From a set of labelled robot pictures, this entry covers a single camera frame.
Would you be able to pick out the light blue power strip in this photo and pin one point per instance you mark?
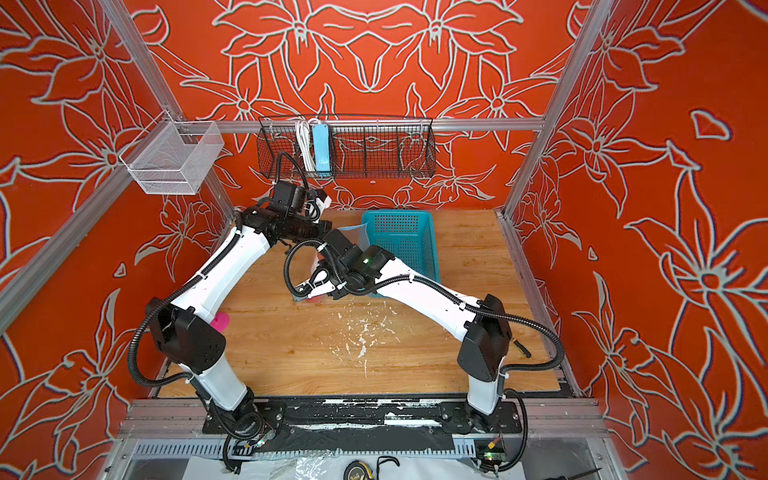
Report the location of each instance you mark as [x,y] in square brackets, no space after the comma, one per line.
[321,143]

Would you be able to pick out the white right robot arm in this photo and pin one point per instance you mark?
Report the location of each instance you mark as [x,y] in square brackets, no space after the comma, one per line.
[481,325]

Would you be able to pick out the clear zip top bag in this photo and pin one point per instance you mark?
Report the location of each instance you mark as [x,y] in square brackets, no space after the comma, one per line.
[334,276]

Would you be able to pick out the pink plastic goblet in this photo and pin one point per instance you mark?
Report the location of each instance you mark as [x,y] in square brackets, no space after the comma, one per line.
[220,322]

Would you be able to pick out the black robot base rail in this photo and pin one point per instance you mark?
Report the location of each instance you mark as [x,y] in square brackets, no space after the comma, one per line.
[438,425]

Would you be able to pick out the black screwdriver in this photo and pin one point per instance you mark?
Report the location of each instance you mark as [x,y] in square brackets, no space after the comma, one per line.
[522,349]

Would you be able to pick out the clear mesh wall bin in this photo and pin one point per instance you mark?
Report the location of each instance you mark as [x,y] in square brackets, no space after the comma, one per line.
[168,162]

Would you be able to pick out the teal plastic basket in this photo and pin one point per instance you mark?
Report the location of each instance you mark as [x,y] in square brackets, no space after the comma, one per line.
[408,235]

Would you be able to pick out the black wire wall basket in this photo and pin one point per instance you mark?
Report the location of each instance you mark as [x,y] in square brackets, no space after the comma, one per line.
[361,146]

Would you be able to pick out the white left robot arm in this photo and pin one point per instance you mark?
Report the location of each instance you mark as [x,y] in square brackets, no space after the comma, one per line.
[186,327]

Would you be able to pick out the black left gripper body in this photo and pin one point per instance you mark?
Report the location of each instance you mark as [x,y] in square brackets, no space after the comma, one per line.
[306,229]

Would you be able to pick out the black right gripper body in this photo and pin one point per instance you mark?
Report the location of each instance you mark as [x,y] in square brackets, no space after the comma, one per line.
[335,276]

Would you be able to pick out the yellow black tape measure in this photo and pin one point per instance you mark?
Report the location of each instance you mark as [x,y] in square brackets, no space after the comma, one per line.
[357,470]

